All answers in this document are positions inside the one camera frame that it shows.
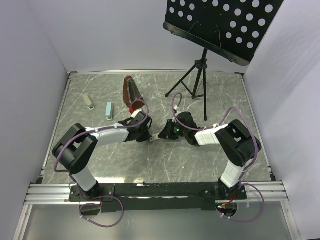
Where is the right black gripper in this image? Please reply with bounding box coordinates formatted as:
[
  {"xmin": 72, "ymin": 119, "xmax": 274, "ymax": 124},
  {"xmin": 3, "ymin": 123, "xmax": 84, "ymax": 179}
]
[{"xmin": 158, "ymin": 119, "xmax": 188, "ymax": 141}]

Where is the blue stapler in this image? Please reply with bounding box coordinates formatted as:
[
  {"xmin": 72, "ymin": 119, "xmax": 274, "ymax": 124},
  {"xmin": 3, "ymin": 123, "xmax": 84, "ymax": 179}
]
[{"xmin": 105, "ymin": 101, "xmax": 114, "ymax": 121}]

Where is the white staple box sleeve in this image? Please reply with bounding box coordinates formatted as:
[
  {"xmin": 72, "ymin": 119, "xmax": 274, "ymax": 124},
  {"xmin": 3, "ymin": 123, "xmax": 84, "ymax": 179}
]
[{"xmin": 149, "ymin": 134, "xmax": 160, "ymax": 143}]

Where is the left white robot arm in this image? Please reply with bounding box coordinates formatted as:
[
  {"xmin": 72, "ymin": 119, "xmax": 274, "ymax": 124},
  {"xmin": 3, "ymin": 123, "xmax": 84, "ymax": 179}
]
[{"xmin": 52, "ymin": 111, "xmax": 153, "ymax": 201}]

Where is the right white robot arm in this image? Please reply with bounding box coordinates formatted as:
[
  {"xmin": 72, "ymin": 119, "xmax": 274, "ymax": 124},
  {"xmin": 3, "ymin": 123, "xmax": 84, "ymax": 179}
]
[{"xmin": 158, "ymin": 112, "xmax": 262, "ymax": 199}]

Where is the brown metronome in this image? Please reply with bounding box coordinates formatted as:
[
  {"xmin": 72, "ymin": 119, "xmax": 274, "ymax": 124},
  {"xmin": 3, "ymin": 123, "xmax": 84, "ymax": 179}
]
[{"xmin": 122, "ymin": 76, "xmax": 145, "ymax": 114}]

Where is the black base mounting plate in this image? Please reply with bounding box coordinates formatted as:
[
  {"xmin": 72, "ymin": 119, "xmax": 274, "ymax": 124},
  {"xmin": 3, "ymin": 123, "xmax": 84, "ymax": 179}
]
[{"xmin": 69, "ymin": 182, "xmax": 247, "ymax": 213}]

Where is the black music stand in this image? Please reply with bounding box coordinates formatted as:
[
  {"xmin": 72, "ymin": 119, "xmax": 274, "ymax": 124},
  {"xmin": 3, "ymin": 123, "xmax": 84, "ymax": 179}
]
[{"xmin": 162, "ymin": 0, "xmax": 286, "ymax": 121}]

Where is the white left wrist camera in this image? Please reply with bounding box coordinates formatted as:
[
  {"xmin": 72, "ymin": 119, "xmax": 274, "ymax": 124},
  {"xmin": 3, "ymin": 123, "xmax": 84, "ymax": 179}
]
[{"xmin": 129, "ymin": 108, "xmax": 142, "ymax": 118}]

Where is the aluminium extrusion rail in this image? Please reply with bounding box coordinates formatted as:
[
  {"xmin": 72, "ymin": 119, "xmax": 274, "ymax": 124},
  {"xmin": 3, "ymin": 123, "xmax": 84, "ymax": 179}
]
[{"xmin": 24, "ymin": 184, "xmax": 75, "ymax": 205}]

